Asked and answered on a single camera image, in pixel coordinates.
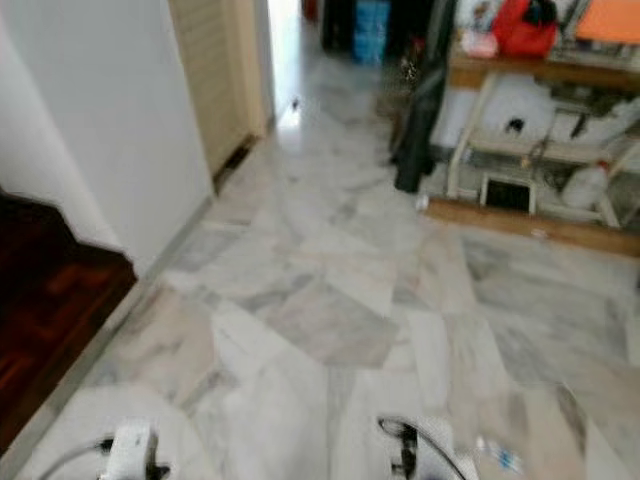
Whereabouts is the wooden floor plank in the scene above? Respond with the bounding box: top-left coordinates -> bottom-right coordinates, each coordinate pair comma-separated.
424,196 -> 640,260

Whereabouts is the dark wooden staircase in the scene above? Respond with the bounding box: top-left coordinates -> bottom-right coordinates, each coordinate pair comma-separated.
0,193 -> 138,453

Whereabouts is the beige louvered door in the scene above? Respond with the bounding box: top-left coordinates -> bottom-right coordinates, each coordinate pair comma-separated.
168,0 -> 269,179

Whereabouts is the blue box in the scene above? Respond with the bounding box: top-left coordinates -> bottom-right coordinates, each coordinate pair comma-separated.
352,0 -> 392,64

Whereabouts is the black upright bag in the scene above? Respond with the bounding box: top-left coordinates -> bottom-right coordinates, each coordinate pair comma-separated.
393,0 -> 459,195

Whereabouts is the red bag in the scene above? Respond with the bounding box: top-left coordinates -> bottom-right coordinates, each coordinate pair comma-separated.
491,0 -> 560,59

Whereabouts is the white plastic jug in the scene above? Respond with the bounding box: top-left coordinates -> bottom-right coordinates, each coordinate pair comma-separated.
563,164 -> 612,212

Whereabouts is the orange sheet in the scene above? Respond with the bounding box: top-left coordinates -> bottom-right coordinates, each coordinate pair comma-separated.
574,0 -> 640,47

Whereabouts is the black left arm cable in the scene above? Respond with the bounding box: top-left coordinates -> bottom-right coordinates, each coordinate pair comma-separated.
50,436 -> 114,480

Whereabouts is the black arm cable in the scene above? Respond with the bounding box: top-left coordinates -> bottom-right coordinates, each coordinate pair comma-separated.
377,414 -> 471,480
50,436 -> 114,480

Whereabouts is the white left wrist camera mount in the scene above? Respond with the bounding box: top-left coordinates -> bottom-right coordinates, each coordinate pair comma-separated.
110,420 -> 158,480

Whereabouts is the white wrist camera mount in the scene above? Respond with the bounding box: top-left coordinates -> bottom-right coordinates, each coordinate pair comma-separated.
110,420 -> 158,480
400,418 -> 463,480

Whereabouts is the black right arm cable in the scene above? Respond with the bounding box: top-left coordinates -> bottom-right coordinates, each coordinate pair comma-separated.
377,414 -> 471,480

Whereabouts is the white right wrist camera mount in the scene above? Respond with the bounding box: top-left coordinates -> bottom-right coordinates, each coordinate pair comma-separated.
400,418 -> 463,480

